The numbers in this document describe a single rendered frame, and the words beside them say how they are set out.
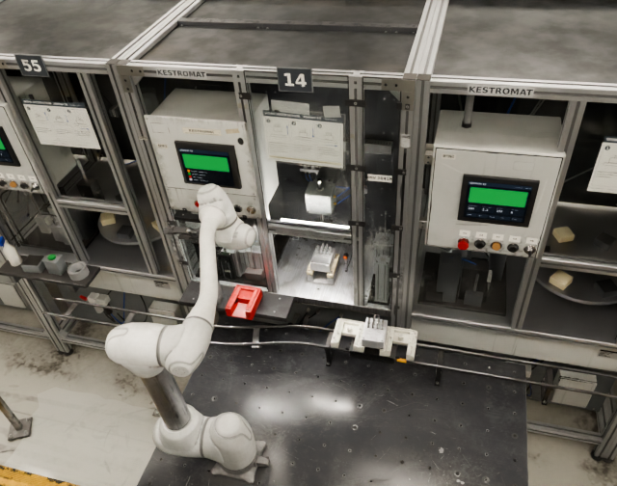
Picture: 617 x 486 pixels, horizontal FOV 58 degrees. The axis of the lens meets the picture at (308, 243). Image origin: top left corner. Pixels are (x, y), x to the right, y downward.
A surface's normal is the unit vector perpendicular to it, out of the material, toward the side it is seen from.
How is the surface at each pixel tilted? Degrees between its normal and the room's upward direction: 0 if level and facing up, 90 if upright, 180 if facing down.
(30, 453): 0
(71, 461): 0
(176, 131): 90
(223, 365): 0
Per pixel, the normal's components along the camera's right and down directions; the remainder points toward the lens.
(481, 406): -0.07, -0.75
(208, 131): -0.26, 0.66
